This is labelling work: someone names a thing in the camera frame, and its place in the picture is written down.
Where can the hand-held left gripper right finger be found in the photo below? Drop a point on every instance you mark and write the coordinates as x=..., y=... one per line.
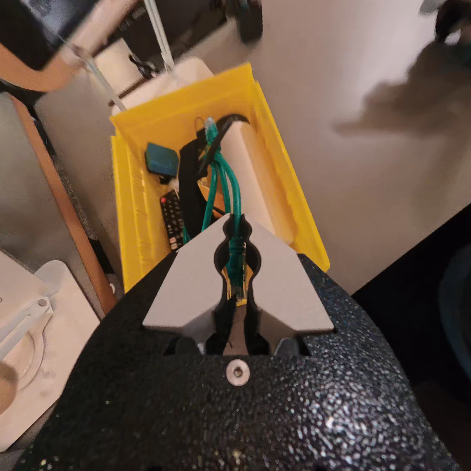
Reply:
x=290, y=290

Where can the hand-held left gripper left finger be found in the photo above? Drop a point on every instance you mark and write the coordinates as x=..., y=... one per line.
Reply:
x=184, y=290

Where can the yellow bin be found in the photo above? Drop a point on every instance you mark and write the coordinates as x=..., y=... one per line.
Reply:
x=136, y=220

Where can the black remote control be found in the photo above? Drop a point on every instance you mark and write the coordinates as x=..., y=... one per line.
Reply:
x=172, y=217

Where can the cream paper roll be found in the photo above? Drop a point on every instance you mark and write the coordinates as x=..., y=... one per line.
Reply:
x=257, y=176

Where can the teal block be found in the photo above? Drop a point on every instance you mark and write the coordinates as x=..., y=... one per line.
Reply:
x=162, y=159

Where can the wood-framed mirror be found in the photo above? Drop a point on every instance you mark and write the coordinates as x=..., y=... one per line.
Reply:
x=25, y=71

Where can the black device with screen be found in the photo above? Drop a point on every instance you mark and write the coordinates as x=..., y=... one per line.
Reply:
x=250, y=18

